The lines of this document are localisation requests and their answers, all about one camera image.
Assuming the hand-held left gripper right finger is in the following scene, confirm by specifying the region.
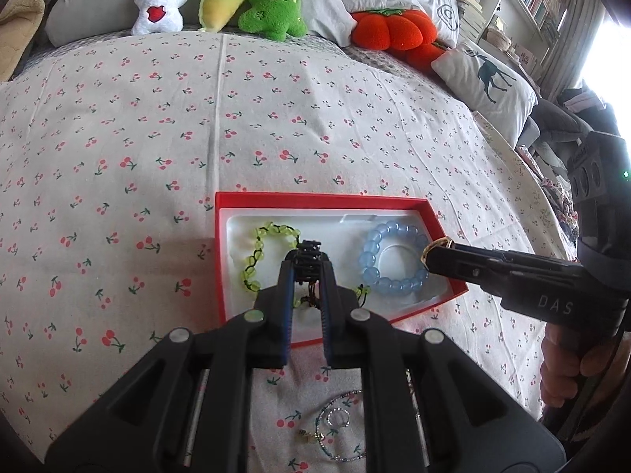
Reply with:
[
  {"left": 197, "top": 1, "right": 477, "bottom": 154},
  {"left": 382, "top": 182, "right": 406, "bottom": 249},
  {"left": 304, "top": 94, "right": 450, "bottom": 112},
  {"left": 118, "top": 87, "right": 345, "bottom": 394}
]
[{"left": 318, "top": 258, "right": 568, "bottom": 473}]

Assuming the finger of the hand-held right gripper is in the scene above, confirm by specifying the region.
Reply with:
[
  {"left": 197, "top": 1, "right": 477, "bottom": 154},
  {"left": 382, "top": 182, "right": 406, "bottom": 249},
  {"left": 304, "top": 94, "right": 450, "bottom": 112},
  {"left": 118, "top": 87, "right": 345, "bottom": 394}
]
[
  {"left": 428, "top": 242, "right": 588, "bottom": 277},
  {"left": 425, "top": 254, "right": 543, "bottom": 301}
]

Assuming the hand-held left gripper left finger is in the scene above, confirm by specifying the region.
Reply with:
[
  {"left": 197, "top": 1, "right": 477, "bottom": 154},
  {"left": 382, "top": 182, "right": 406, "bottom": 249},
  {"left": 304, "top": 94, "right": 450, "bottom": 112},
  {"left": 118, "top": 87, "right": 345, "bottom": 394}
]
[{"left": 44, "top": 258, "right": 297, "bottom": 473}]

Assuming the gold ring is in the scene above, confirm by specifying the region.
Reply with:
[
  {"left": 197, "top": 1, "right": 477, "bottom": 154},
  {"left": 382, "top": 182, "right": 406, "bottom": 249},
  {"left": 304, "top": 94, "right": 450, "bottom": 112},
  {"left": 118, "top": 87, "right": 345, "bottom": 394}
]
[{"left": 421, "top": 237, "right": 453, "bottom": 270}]

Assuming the black chain bracelet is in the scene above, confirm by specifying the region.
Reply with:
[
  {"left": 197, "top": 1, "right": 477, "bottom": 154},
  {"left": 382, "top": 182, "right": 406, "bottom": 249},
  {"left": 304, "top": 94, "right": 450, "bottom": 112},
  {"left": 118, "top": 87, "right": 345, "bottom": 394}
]
[{"left": 283, "top": 240, "right": 329, "bottom": 307}]

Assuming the red jewelry box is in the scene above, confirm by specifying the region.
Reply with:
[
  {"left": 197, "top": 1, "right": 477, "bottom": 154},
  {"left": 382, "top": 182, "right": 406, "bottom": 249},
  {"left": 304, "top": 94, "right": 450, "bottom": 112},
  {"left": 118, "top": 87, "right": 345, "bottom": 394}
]
[{"left": 214, "top": 191, "right": 469, "bottom": 348}]

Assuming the person's right hand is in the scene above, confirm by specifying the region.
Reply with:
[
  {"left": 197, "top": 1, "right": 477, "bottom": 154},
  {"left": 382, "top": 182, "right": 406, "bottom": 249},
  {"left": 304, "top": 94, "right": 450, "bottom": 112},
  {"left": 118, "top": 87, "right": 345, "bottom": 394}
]
[{"left": 539, "top": 324, "right": 619, "bottom": 410}]

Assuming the grey clothes pile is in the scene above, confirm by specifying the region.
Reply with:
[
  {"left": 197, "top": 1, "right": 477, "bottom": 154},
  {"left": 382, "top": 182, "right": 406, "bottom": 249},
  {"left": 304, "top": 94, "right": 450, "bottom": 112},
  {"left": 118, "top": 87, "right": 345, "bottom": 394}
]
[{"left": 517, "top": 88, "right": 618, "bottom": 171}]

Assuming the white deer print pillow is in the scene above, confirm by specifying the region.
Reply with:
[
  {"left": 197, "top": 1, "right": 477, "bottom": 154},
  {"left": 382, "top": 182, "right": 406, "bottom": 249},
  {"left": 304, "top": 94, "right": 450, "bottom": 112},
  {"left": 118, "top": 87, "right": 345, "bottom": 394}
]
[{"left": 431, "top": 39, "right": 538, "bottom": 142}]

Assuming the woven basket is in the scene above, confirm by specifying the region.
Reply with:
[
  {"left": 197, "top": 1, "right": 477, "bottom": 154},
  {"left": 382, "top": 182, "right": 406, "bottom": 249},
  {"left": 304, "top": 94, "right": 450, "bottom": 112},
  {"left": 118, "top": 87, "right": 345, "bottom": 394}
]
[{"left": 485, "top": 28, "right": 514, "bottom": 51}]

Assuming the cherry print bedsheet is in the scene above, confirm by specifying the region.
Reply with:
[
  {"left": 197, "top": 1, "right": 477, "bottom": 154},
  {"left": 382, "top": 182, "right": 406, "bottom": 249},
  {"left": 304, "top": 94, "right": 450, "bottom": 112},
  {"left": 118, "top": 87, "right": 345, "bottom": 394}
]
[{"left": 0, "top": 30, "right": 581, "bottom": 473}]

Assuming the grey curtain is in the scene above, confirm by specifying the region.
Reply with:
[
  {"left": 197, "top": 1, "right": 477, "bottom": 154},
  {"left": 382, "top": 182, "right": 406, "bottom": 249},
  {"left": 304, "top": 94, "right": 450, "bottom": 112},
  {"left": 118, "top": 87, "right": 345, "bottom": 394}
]
[{"left": 541, "top": 0, "right": 608, "bottom": 105}]

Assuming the stack of books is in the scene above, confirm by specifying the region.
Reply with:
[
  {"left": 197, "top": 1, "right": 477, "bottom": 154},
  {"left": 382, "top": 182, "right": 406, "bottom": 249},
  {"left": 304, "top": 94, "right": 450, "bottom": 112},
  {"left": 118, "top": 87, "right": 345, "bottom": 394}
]
[{"left": 452, "top": 0, "right": 488, "bottom": 43}]

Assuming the orange pumpkin plush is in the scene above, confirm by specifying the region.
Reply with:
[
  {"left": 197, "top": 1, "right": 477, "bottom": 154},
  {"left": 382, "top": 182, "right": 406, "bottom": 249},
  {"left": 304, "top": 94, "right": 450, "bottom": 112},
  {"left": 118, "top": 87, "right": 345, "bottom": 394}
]
[{"left": 350, "top": 8, "right": 449, "bottom": 71}]

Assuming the green tree plush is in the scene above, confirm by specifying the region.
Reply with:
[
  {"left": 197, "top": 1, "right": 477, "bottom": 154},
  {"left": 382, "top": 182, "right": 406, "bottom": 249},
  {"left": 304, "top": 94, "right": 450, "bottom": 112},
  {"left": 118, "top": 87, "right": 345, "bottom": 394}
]
[{"left": 239, "top": 0, "right": 307, "bottom": 43}]

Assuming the grey pillow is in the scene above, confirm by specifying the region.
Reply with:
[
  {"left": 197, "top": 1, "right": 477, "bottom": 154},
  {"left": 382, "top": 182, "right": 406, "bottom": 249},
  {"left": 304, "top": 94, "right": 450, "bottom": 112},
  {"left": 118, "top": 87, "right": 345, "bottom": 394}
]
[{"left": 45, "top": 0, "right": 347, "bottom": 51}]

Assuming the beige quilted blanket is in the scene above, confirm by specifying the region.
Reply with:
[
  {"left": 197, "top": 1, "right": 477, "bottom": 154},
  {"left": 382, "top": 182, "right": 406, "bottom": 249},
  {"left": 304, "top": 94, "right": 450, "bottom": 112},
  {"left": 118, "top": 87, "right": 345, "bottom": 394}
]
[{"left": 0, "top": 0, "right": 88, "bottom": 82}]

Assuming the green bead bracelet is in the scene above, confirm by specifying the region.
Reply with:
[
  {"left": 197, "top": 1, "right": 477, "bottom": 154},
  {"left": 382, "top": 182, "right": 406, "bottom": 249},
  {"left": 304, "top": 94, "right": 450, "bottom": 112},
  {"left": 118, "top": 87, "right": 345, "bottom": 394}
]
[{"left": 240, "top": 222, "right": 373, "bottom": 310}]

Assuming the blue bead bracelet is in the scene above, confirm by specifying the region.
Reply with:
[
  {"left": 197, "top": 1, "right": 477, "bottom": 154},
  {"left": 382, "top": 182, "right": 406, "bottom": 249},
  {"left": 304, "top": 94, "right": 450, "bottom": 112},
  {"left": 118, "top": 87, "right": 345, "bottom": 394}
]
[{"left": 362, "top": 221, "right": 433, "bottom": 298}]

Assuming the small silver bead ring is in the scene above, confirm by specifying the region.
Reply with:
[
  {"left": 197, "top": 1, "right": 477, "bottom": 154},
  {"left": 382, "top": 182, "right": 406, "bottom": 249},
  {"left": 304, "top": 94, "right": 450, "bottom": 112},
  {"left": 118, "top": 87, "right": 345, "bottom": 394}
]
[{"left": 326, "top": 407, "right": 352, "bottom": 430}]

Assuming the thin beaded necklace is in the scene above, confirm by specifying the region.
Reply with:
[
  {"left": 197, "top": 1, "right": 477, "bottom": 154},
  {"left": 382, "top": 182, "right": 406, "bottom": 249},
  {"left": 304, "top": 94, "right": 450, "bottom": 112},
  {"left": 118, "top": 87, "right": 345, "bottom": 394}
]
[{"left": 315, "top": 389, "right": 368, "bottom": 462}]

